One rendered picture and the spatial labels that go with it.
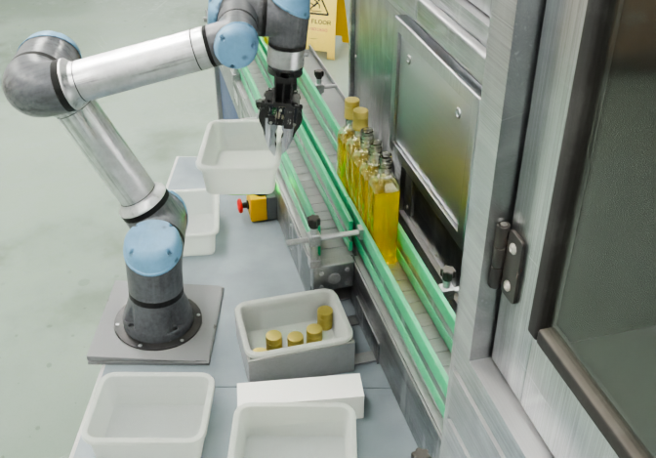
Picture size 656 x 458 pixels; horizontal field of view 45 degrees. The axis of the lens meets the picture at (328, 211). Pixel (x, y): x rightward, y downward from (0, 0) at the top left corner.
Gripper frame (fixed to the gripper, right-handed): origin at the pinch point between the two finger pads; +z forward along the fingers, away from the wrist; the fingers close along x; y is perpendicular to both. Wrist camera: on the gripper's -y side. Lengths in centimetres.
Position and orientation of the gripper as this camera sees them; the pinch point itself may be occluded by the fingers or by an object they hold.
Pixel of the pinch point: (277, 148)
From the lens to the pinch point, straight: 170.2
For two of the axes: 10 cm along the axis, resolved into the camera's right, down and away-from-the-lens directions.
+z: -1.1, 8.4, 5.4
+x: 9.9, 0.8, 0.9
